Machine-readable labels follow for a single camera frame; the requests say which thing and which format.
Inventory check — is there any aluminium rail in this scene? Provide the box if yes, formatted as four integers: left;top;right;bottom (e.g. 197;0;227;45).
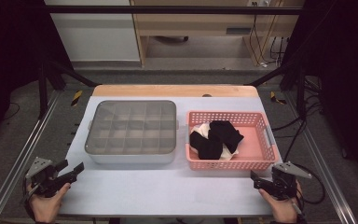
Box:
0;90;62;224
283;91;358;224

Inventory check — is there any left hand-held gripper cable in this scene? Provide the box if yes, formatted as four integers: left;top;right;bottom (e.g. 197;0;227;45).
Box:
21;178;40;220

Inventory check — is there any black diagonal frame strut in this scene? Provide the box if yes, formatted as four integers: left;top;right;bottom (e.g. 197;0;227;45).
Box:
46;59;99;88
245;60;296;88

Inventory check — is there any white compartment storage box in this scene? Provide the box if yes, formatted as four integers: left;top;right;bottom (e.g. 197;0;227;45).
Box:
85;100;179;165

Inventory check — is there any black upright frame post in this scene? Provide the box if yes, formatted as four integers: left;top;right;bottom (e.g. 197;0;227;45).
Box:
296;66;308;120

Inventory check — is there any wooden desk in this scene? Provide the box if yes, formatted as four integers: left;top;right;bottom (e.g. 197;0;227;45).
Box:
130;0;306;67

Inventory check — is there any right hand-held gripper cable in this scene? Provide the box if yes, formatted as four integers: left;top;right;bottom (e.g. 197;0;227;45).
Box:
291;199;307;223

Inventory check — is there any black sock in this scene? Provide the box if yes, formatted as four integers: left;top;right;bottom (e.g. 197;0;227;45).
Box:
189;130;225;161
208;120;245;154

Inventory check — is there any yellow cable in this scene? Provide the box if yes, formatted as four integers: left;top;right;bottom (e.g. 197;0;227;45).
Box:
249;0;286;67

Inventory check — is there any looped black floor cable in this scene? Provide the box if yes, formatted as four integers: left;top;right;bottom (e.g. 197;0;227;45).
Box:
295;162;326;205

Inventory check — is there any pink plastic basket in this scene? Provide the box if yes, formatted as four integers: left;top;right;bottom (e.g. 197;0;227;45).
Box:
185;110;280;172

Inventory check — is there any person's right hand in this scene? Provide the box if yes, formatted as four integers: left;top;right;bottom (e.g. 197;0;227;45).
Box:
258;181;304;224

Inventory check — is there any black yellow striped tape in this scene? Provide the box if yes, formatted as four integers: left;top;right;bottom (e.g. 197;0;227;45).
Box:
70;90;84;107
269;91;288;105

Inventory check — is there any person's left hand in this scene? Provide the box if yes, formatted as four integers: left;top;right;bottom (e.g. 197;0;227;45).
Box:
27;182;72;223

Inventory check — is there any hand-held gripper cable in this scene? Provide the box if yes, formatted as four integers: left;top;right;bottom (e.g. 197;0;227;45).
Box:
291;199;307;223
21;178;40;220

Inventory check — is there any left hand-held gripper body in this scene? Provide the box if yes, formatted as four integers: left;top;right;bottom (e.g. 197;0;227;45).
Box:
25;157;63;199

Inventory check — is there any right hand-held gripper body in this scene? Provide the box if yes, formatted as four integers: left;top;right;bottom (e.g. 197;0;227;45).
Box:
271;161;313;201

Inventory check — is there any white power strip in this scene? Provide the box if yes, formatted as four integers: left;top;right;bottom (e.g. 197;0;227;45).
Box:
247;0;273;7

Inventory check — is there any transparent grey box lid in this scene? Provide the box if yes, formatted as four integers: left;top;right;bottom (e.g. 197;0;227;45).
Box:
84;100;178;156

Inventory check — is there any black curtain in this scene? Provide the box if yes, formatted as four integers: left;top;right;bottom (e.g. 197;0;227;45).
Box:
0;0;75;148
281;0;358;189

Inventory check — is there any white cabinet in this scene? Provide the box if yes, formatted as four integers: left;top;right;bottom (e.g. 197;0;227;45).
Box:
44;0;142;63

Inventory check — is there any black horizontal frame bar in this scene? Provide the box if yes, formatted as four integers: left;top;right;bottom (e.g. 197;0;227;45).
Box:
48;5;303;16

